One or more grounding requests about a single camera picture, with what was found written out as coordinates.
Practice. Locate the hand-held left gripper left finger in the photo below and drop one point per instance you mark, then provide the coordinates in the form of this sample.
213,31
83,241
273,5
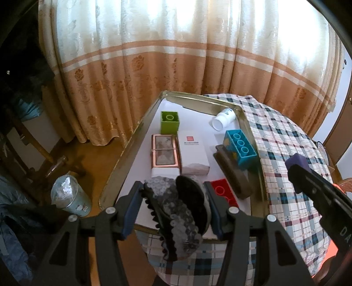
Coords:
132,211

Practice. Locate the brown wooden frame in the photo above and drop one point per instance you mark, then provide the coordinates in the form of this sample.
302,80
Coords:
338,123

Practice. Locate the teal toy brick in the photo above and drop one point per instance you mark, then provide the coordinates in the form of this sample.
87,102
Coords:
242,148

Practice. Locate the dark grey jacket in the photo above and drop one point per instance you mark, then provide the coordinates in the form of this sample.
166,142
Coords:
16,233

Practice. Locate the purple block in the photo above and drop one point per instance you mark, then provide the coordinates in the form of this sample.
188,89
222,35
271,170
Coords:
298,159

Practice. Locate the white pill bottle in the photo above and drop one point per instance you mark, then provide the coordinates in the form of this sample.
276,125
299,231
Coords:
224,118

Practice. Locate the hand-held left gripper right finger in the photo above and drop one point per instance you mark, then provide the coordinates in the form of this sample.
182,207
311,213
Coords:
217,220

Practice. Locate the dark wooden block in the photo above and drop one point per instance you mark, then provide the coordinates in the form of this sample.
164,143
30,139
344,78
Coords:
233,176

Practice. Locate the red toy brick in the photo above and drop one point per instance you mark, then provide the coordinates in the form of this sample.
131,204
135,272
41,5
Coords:
222,191

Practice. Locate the checked tablecloth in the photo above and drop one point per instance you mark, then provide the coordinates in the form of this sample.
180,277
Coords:
283,192

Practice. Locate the black hair claw clip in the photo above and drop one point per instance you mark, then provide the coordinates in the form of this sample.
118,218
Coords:
176,220

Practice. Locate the white and pink carton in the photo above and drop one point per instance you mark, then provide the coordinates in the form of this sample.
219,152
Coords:
192,154

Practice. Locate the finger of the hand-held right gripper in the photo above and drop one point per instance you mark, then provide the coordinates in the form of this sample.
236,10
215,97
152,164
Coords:
321,183
305,189

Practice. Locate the rose gold box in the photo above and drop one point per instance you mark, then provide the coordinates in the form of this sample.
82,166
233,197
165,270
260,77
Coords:
165,154

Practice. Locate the white paper liner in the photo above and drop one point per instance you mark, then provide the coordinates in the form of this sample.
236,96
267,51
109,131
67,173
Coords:
198,129

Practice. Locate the green toy brick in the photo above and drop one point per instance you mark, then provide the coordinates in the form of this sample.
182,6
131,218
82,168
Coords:
170,126

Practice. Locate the teal cloth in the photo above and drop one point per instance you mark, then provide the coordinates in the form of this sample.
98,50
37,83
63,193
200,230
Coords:
29,111

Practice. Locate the gold metal tray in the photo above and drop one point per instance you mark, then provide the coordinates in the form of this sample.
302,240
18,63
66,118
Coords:
203,106

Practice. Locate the round decorated plate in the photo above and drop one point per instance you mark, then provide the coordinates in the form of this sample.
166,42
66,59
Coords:
322,151

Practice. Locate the metal trash can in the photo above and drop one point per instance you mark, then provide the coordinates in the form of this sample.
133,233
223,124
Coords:
71,198

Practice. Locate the cream and orange curtain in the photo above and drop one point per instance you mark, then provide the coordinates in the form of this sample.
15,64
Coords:
178,55

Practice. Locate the wooden chair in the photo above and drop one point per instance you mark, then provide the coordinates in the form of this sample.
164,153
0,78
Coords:
41,154

